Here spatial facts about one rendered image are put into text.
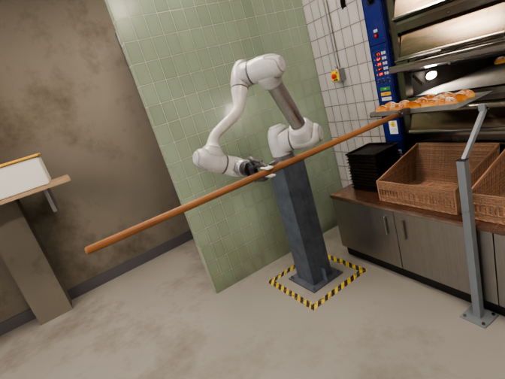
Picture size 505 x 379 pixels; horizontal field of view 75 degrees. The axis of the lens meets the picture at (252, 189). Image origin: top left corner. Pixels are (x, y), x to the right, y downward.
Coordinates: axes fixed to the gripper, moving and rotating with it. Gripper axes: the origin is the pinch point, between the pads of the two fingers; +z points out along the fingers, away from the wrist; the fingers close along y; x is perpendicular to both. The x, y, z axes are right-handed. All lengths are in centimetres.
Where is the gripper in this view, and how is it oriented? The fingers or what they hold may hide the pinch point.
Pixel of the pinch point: (267, 171)
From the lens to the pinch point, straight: 150.4
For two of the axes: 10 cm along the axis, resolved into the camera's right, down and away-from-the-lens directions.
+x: -8.3, 3.8, -4.2
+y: 2.8, 9.2, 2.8
